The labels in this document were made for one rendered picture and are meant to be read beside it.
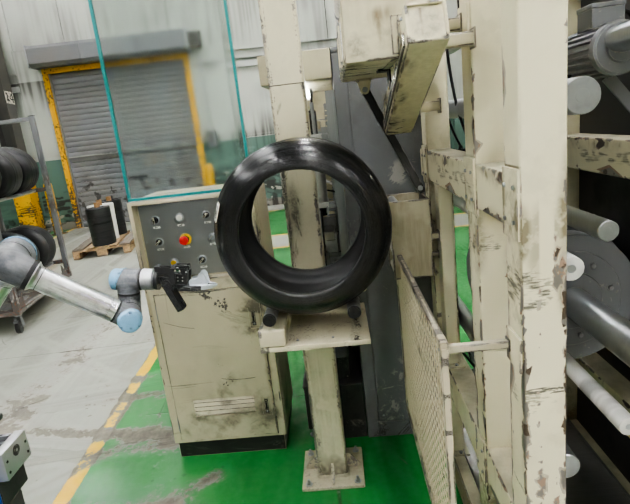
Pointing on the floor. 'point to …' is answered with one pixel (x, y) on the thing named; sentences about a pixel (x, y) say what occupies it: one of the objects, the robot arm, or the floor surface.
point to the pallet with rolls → (105, 229)
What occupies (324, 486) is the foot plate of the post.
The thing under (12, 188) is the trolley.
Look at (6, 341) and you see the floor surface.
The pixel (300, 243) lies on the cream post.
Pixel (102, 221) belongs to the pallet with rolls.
